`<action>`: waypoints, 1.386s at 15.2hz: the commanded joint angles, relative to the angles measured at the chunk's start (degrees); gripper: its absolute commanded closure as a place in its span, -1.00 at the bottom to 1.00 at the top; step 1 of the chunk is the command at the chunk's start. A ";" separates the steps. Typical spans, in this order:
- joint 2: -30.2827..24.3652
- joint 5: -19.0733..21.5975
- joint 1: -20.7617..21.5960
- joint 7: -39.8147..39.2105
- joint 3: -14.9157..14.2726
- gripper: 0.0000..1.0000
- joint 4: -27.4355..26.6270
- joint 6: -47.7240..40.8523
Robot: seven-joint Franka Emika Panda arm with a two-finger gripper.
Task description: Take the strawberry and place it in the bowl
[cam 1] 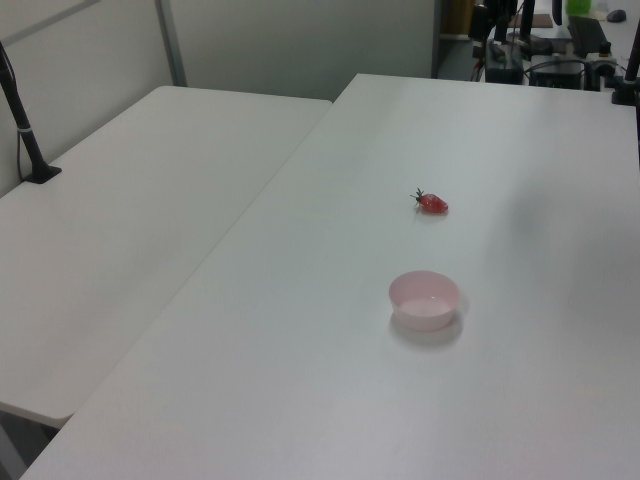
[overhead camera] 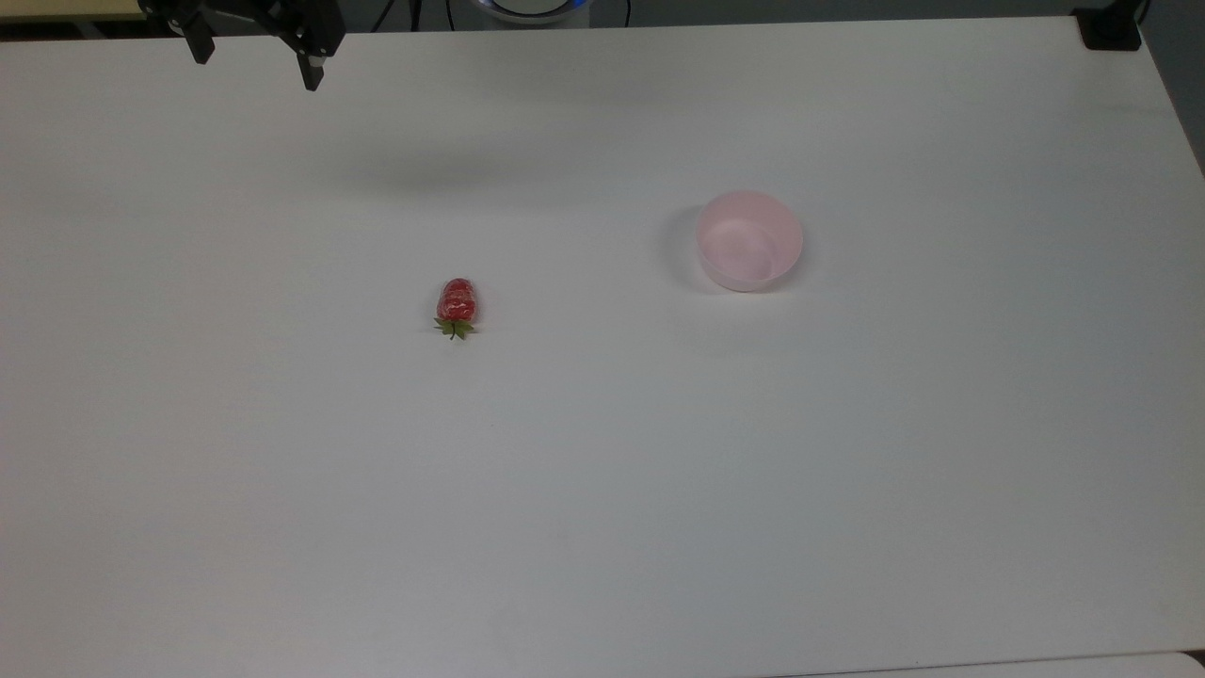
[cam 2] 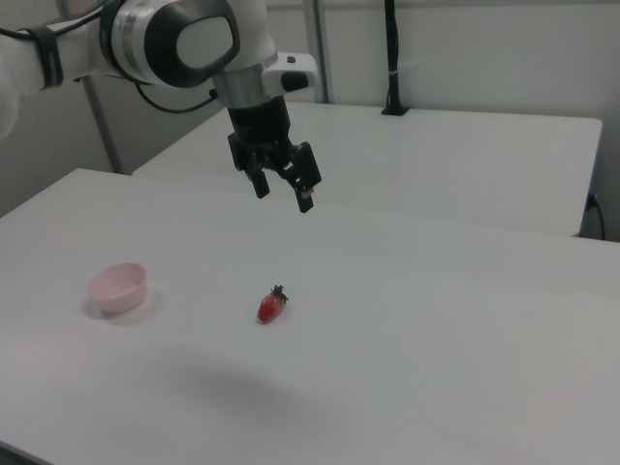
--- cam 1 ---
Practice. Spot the black equipment box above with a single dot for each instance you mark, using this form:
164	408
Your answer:
556	74

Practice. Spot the grey metal partition post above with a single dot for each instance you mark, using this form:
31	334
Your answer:
170	40

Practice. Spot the pink plastic bowl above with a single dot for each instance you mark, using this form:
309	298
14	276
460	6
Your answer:
424	301

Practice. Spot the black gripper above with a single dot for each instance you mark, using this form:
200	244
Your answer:
481	22

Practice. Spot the brown board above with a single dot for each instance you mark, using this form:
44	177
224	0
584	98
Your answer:
542	21

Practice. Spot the grey computer mouse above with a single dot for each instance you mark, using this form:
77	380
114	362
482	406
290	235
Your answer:
616	16

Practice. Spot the green object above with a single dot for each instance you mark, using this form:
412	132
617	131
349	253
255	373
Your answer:
579	6

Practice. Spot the black clamp camera stand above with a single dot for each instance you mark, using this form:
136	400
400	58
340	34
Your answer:
626	85

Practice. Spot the black pole with round base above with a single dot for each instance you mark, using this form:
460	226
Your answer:
526	30

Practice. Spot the red strawberry with green stem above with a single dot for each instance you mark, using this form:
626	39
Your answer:
433	202

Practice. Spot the white side table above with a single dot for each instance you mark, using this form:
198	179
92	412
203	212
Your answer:
125	225

